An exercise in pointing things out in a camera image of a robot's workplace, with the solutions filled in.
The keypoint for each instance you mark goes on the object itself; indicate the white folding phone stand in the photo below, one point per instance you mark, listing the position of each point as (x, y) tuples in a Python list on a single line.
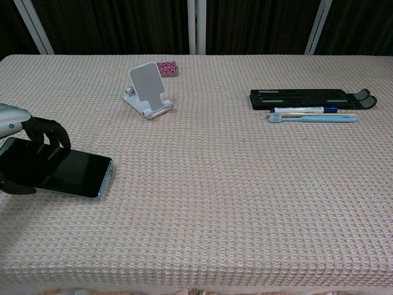
[(145, 83)]

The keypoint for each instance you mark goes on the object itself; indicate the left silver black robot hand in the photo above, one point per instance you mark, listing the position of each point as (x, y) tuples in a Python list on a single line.
[(46, 129)]

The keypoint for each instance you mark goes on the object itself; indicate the black folded laptop stand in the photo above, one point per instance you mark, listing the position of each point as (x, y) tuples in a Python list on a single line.
[(301, 98)]

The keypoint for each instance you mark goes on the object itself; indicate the white marker with blue cap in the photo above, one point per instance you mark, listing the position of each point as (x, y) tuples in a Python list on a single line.
[(298, 109)]

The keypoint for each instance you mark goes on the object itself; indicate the light blue toothbrush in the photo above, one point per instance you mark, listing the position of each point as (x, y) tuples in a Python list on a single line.
[(322, 118)]

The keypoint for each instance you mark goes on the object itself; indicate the pink patterned small box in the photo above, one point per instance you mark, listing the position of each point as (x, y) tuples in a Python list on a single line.
[(169, 69)]

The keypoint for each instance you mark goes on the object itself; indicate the white frame post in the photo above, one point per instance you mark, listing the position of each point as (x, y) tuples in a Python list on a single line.
[(196, 27), (317, 27), (35, 27)]

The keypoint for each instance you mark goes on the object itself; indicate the beige waffle-weave tablecloth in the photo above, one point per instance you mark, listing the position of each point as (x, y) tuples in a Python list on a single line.
[(215, 184)]

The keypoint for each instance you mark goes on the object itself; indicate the black smartphone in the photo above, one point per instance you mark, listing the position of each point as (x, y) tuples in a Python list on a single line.
[(73, 173)]

